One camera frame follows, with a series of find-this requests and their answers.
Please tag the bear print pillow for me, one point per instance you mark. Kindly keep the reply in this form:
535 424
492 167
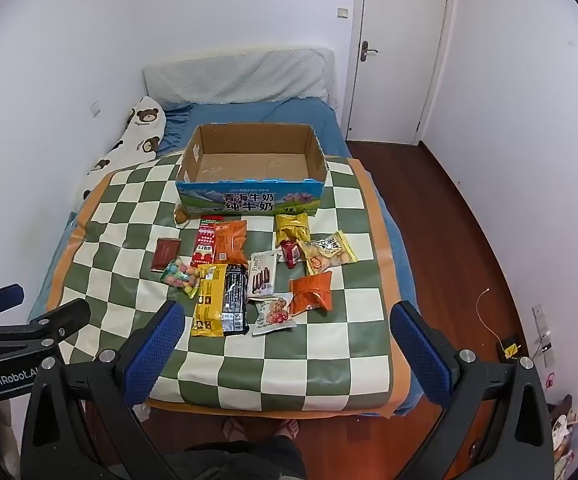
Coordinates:
136 130

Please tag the long yellow snack packet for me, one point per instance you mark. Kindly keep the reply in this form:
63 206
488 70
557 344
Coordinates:
207 305

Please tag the white textured pillow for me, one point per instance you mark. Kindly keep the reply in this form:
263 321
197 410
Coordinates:
239 77

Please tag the person's left foot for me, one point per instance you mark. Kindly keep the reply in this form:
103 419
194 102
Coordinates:
234 430

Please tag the wall light switch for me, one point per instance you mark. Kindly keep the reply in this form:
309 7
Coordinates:
343 12

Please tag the small yellow floor item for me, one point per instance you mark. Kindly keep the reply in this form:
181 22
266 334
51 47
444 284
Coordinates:
511 348

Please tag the white cookie packet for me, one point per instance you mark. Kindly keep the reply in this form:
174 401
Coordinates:
263 276

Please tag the white door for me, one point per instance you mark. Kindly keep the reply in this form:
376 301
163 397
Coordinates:
399 50

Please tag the large orange snack packet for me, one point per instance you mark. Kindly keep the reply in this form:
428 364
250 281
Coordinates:
233 242

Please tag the blue bed sheet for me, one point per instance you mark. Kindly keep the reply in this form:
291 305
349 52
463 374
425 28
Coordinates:
264 112

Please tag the person's dark pants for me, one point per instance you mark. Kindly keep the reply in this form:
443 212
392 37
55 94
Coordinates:
239 460

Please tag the small golden round snack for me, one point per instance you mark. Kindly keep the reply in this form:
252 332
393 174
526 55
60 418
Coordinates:
181 216

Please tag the green white checkered mat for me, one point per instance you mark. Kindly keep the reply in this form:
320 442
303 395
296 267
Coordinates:
314 350

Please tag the brown snack packet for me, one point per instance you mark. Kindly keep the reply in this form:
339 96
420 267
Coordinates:
165 254

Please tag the colourful candy bag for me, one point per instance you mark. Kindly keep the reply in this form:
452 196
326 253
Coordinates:
181 276

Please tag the red snack packet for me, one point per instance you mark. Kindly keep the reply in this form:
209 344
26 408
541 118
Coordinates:
206 245

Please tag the floor clutter pile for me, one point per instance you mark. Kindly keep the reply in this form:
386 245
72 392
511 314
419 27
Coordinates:
564 432

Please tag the crinkled yellow snack packet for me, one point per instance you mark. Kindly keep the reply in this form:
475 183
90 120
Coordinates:
293 227

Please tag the white wall socket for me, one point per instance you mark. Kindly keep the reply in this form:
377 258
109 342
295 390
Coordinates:
95 108

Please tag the small orange snack packet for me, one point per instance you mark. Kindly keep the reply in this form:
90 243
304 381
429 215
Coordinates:
311 294

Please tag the person's foot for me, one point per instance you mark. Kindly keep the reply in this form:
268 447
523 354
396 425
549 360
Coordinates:
287 430
234 430

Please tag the white power strip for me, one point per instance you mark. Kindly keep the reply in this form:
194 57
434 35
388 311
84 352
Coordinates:
543 327

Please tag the white fruit print packet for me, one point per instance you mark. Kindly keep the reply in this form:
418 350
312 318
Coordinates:
271 314

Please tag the printed cardboard box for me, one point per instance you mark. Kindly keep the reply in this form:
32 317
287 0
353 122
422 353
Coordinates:
249 160

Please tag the white chips bag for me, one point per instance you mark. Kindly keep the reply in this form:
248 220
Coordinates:
328 252

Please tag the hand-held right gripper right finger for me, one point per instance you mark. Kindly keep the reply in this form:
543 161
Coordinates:
419 350

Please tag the small dark red packet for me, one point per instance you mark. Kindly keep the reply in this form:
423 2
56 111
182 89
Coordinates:
289 253

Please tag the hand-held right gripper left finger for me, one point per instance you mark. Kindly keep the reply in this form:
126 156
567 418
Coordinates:
153 352

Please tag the person's right foot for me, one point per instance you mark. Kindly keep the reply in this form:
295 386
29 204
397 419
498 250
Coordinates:
287 430

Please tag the long black snack packet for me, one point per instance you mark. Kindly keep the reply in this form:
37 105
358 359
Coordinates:
235 300

